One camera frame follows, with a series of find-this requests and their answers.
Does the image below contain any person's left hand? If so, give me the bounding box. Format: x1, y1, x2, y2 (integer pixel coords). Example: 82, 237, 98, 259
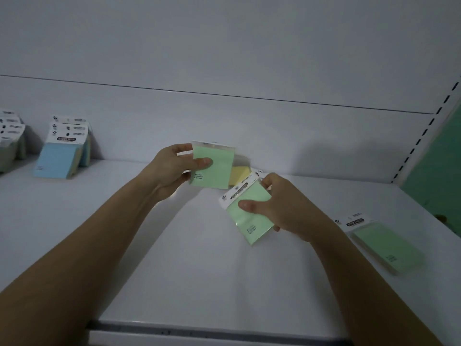
144, 143, 214, 202

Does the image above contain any green sticky note pack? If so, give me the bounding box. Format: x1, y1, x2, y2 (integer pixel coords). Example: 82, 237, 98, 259
335, 212, 425, 276
189, 140, 237, 190
218, 171, 274, 247

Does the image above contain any white metal shelf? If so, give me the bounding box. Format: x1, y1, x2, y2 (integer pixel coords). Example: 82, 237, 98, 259
0, 0, 461, 346

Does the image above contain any row of green sticky notes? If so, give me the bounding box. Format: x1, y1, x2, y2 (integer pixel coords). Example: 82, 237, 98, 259
0, 111, 28, 173

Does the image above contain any person's left forearm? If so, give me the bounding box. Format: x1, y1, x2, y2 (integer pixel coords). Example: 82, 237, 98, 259
0, 173, 173, 346

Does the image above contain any person's right forearm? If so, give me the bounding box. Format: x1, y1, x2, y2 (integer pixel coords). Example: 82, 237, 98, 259
309, 221, 442, 346

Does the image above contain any green door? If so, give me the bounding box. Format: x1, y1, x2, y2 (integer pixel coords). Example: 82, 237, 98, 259
400, 104, 461, 238

